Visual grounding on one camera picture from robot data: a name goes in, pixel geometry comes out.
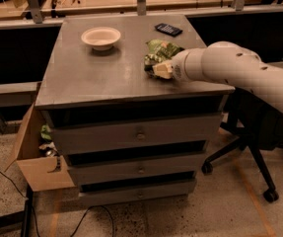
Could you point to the green jalapeno chip bag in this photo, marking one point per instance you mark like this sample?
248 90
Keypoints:
159 51

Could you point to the black office chair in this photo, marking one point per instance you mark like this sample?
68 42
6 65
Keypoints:
258 126

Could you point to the black metal stand leg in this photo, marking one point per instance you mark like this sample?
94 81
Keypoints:
21 218

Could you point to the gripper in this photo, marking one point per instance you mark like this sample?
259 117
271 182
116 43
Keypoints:
178 68

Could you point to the white paper bowl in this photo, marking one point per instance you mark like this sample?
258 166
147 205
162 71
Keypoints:
101 38

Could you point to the open cardboard box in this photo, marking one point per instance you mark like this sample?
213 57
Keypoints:
41 173

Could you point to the grey drawer cabinet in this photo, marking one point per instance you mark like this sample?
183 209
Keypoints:
124 135

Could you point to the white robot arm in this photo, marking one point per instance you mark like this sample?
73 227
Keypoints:
227 63

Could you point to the green wrapper in box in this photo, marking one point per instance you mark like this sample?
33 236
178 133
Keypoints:
45 133

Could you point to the grey metal post left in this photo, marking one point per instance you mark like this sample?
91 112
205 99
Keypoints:
35 11

